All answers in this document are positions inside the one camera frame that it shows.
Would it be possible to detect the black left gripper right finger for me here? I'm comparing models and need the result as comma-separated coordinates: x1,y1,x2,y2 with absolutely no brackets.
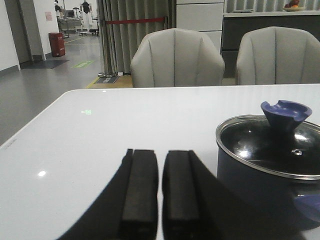
162,150,253,240

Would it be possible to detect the beige upholstered chair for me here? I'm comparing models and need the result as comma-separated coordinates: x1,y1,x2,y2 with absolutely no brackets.
235,26,320,85
130,28,225,88

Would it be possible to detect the glass lid with blue knob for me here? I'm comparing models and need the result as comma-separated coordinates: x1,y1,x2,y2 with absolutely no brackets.
215,100,320,180

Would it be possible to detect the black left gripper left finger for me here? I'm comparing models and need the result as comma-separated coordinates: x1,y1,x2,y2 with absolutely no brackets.
60,149,159,240

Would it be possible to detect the left beige upholstered chair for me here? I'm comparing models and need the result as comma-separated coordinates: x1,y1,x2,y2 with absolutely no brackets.
130,28,225,88

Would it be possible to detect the fruit plate on counter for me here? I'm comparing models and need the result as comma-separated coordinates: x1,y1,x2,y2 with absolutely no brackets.
283,0,306,12

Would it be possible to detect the grey pleated curtain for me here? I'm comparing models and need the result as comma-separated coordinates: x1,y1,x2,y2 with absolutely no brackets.
96,0,177,74

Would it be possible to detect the dark blue saucepan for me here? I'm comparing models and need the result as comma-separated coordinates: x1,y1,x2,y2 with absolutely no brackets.
217,146,320,230

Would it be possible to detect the dark floor mat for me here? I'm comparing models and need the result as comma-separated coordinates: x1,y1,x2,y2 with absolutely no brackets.
20,60,69,69

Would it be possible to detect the red waste bin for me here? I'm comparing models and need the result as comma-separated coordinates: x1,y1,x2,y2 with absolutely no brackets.
48,32,66,57

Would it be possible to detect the white drawer cabinet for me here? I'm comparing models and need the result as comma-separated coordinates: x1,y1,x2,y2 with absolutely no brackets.
176,0,225,51

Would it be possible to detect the dark grey sideboard counter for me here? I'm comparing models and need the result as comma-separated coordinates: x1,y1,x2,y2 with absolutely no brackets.
221,10,320,78

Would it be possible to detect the red barrier belt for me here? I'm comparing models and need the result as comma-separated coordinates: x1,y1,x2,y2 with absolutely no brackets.
105,16,167,25

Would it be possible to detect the right beige upholstered chair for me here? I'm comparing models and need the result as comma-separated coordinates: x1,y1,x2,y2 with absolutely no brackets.
235,26,320,85

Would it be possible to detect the chrome stanchion post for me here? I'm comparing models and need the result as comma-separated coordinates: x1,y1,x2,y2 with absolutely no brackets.
97,19,117,78

